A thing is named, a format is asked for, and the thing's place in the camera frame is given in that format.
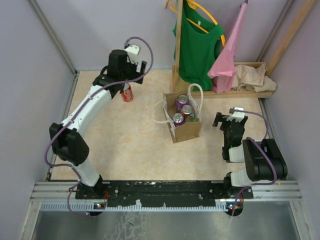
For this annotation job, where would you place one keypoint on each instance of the red cola can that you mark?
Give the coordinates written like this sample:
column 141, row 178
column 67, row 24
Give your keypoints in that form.
column 126, row 93

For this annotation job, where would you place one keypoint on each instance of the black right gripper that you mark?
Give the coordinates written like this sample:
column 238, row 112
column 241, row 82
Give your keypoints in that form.
column 220, row 118

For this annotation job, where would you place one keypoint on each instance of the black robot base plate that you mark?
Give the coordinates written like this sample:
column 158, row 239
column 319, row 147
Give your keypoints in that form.
column 155, row 194

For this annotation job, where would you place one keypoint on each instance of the green glass bottle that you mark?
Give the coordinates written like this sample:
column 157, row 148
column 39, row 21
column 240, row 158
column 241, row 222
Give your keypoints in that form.
column 192, row 118

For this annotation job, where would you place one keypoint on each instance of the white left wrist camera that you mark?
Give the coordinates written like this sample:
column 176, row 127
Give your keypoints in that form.
column 133, row 52

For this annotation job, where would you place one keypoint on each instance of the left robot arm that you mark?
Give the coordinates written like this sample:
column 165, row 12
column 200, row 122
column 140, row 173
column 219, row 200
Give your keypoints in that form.
column 68, row 137

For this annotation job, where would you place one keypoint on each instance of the wooden clothes rack frame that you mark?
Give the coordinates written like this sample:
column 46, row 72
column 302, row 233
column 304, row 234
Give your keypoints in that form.
column 178, row 84

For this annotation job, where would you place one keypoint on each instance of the aluminium rail frame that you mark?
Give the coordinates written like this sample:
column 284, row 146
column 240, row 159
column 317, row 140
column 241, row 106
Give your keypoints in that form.
column 285, row 190

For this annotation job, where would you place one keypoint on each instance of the red soda can right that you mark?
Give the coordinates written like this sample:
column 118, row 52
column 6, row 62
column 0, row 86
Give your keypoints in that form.
column 186, row 110

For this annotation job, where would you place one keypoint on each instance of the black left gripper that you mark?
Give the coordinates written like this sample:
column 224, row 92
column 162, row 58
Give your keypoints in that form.
column 136, row 67

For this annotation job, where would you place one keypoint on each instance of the purple soda can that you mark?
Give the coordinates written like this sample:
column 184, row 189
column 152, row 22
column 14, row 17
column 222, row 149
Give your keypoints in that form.
column 178, row 119
column 181, row 101

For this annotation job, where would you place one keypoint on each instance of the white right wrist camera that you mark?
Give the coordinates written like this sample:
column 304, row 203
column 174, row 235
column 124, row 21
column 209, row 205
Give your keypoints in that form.
column 237, row 114

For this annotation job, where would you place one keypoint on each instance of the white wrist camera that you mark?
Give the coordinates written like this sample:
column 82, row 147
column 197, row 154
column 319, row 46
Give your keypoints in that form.
column 133, row 52
column 237, row 114

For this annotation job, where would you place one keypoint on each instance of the yellow clothes hanger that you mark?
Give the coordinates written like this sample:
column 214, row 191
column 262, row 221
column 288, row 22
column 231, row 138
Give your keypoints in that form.
column 194, row 5

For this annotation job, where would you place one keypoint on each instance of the brown canvas tote bag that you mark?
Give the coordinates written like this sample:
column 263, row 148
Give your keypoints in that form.
column 184, row 130

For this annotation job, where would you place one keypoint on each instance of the purple soda can front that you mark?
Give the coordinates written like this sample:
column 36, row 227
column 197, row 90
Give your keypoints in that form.
column 178, row 119

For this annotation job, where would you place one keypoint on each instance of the pink shirt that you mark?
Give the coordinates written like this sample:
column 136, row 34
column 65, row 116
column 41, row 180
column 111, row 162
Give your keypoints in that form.
column 223, row 70

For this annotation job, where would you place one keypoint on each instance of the beige crumpled cloth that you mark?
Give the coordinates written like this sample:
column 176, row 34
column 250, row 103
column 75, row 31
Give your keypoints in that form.
column 249, row 78

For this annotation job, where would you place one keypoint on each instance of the green tank top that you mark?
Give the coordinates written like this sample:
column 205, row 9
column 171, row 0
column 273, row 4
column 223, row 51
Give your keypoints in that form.
column 198, row 50

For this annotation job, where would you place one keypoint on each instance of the white cable duct strip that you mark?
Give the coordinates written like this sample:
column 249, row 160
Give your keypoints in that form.
column 91, row 206

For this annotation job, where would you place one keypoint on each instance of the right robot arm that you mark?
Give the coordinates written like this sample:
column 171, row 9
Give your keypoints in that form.
column 263, row 161

